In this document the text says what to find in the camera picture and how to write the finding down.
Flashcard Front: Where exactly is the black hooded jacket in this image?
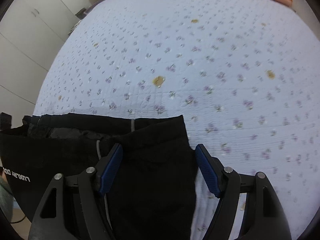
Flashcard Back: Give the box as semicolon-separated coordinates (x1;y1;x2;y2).
1;114;198;239

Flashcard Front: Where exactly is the bed with floral quilt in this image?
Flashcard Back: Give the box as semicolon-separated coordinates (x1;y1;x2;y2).
34;0;319;239

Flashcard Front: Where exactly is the white wardrobe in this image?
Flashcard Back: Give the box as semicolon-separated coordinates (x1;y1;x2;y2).
1;0;91;127

